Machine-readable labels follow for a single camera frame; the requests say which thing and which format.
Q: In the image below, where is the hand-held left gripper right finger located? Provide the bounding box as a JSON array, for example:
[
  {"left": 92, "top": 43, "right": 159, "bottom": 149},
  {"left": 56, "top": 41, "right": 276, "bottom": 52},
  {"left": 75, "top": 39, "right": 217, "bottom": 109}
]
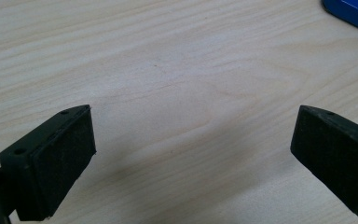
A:
[{"left": 290, "top": 105, "right": 358, "bottom": 222}]

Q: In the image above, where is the blue stapler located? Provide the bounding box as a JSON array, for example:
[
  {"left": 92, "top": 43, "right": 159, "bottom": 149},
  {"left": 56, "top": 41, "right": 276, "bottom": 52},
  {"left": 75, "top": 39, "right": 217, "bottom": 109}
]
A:
[{"left": 320, "top": 0, "right": 358, "bottom": 37}]

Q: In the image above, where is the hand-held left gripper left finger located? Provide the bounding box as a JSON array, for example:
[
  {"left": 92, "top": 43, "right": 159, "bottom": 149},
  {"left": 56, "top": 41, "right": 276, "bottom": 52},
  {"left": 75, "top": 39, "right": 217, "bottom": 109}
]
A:
[{"left": 0, "top": 105, "right": 97, "bottom": 222}]

